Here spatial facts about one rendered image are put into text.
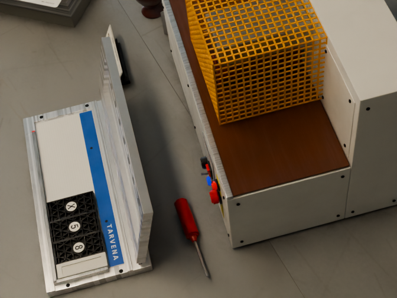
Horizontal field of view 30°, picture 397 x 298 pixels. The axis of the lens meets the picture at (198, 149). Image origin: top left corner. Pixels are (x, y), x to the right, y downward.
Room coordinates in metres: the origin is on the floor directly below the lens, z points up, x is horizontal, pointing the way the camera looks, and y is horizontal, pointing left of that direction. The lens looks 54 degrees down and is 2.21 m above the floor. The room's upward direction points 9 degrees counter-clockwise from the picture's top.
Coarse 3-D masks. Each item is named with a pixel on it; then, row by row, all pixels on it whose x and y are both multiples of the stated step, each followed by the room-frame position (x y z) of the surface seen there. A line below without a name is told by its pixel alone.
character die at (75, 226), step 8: (72, 216) 0.80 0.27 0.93; (80, 216) 0.79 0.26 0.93; (88, 216) 0.79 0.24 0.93; (96, 216) 0.79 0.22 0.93; (56, 224) 0.79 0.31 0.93; (64, 224) 0.78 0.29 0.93; (72, 224) 0.78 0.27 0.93; (80, 224) 0.77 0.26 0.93; (88, 224) 0.77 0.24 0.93; (96, 224) 0.77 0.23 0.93; (56, 232) 0.77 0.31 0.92; (64, 232) 0.76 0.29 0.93; (72, 232) 0.76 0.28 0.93; (80, 232) 0.76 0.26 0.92; (88, 232) 0.76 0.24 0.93; (56, 240) 0.75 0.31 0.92
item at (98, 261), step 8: (88, 256) 0.70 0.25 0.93; (96, 256) 0.70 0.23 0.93; (104, 256) 0.69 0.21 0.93; (64, 264) 0.69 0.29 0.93; (72, 264) 0.69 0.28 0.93; (80, 264) 0.69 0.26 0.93; (88, 264) 0.68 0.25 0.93; (96, 264) 0.68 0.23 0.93; (104, 264) 0.68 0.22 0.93; (64, 272) 0.68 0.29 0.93; (72, 272) 0.67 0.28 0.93; (80, 272) 0.67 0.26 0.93
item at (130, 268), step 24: (24, 120) 1.07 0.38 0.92; (48, 120) 1.07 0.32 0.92; (96, 120) 1.04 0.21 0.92; (120, 192) 0.84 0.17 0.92; (120, 216) 0.78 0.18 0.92; (120, 240) 0.73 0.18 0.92; (48, 264) 0.70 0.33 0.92; (144, 264) 0.67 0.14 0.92; (48, 288) 0.65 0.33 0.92; (72, 288) 0.65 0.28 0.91
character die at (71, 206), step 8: (88, 192) 0.85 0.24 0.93; (56, 200) 0.84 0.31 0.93; (64, 200) 0.84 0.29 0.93; (72, 200) 0.83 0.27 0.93; (80, 200) 0.83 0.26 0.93; (88, 200) 0.83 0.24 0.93; (48, 208) 0.82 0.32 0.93; (56, 208) 0.83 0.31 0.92; (64, 208) 0.82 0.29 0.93; (72, 208) 0.82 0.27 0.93; (80, 208) 0.81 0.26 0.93; (88, 208) 0.81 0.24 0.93; (96, 208) 0.81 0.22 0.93; (48, 216) 0.80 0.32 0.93; (56, 216) 0.80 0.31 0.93; (64, 216) 0.80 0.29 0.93
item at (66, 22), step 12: (0, 0) 1.46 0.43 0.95; (12, 0) 1.44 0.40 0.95; (72, 0) 1.39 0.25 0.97; (84, 0) 1.43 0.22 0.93; (12, 12) 1.45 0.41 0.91; (24, 12) 1.43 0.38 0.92; (36, 12) 1.41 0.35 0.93; (48, 12) 1.39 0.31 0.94; (60, 12) 1.38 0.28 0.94; (72, 12) 1.37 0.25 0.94; (60, 24) 1.38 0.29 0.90; (72, 24) 1.37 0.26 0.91
